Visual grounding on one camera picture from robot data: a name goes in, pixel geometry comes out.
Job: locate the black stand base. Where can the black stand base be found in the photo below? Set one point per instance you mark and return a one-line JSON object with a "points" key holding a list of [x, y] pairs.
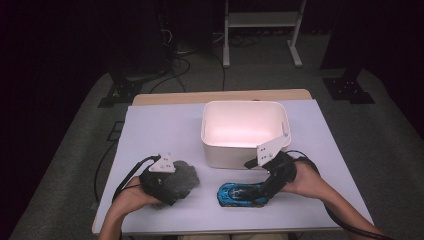
{"points": [[348, 90], [121, 93]]}

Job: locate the person's right hand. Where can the person's right hand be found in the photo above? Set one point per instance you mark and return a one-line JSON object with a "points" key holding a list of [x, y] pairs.
{"points": [[306, 181]]}

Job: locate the grey fluffy towel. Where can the grey fluffy towel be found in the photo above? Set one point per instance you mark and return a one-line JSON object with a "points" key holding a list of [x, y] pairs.
{"points": [[186, 176]]}

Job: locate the white plastic bin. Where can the white plastic bin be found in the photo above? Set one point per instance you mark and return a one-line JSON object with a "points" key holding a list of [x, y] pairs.
{"points": [[230, 158]]}

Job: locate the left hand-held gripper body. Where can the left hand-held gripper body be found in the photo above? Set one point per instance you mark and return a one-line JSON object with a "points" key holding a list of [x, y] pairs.
{"points": [[156, 185]]}

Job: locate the blue and black toy car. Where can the blue and black toy car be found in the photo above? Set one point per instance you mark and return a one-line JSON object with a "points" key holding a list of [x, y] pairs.
{"points": [[233, 195]]}

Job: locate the person's left hand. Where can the person's left hand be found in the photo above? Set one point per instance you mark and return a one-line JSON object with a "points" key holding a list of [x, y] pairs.
{"points": [[131, 196]]}

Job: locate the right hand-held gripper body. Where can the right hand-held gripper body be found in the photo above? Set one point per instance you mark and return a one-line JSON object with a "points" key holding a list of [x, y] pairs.
{"points": [[283, 170]]}

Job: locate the white metal stand frame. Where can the white metal stand frame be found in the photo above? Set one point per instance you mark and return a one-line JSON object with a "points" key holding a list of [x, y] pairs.
{"points": [[263, 19]]}

